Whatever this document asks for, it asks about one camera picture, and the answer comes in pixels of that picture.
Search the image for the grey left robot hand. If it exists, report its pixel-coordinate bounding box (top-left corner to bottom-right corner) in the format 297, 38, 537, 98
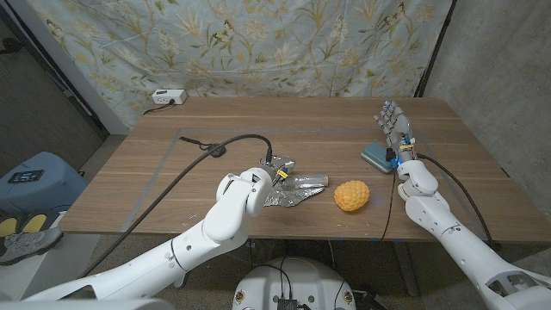
259, 155, 299, 192

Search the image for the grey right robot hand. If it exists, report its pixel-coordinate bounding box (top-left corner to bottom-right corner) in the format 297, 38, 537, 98
373, 101, 418, 161

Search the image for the aluminum foil roll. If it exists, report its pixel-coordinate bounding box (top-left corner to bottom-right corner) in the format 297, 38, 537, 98
263, 173, 330, 208

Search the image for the teal soap box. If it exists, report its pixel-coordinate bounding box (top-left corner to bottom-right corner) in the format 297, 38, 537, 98
360, 142, 396, 175

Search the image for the yellow bumpy ball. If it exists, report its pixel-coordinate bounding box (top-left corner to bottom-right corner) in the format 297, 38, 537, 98
333, 179, 371, 213

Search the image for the black backdrop pole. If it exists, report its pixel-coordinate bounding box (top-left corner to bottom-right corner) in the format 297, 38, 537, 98
413, 0, 457, 98

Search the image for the white robot torso base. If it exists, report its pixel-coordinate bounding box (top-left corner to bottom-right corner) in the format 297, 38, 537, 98
232, 257, 357, 310

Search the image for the floral backdrop cloth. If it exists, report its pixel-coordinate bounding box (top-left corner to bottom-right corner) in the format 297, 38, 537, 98
25, 0, 453, 130

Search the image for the white power strip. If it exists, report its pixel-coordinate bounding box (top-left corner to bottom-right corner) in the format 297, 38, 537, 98
151, 89, 188, 105

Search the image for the grey table leg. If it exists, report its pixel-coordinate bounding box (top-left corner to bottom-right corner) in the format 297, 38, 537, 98
391, 240, 419, 297

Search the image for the blue stool with phone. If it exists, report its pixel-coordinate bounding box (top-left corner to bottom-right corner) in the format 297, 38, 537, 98
0, 151, 90, 214

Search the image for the white floor platform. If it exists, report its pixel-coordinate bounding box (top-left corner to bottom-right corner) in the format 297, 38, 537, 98
0, 210, 102, 301

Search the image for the white robot chest cover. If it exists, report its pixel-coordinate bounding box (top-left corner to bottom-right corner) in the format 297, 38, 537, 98
0, 298, 176, 310

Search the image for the black slipper yellow insole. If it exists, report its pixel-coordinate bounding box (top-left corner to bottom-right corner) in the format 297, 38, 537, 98
0, 217, 19, 238
20, 213, 49, 234

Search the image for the grey sneaker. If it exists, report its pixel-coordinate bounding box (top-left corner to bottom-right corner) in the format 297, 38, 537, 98
0, 226, 65, 266

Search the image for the black cap with strap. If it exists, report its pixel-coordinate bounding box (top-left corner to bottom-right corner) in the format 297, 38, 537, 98
179, 136, 227, 158

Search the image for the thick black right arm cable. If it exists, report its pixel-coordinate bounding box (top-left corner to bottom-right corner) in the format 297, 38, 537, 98
416, 152, 497, 250

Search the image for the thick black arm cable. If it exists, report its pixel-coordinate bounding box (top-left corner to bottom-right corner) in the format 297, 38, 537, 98
79, 133, 275, 279
416, 152, 497, 250

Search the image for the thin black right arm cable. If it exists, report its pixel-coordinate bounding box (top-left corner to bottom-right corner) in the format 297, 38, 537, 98
381, 170, 397, 242

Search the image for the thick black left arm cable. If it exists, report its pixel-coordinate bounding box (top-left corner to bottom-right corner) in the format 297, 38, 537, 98
79, 133, 275, 279

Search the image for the black power strip cord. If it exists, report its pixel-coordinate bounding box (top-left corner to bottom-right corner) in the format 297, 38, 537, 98
142, 99, 176, 116

